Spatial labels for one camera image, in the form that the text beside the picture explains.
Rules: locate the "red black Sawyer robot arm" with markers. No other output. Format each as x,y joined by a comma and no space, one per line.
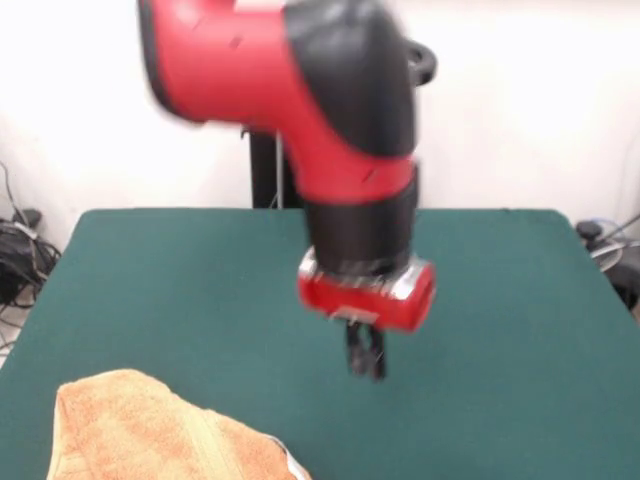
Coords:
300,100

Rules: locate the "dark green table cloth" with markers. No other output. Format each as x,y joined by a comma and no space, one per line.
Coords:
500,375

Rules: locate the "orange-brown terry towel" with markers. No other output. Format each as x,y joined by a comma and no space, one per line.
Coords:
150,430

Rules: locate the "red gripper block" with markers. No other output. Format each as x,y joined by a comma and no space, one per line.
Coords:
360,300

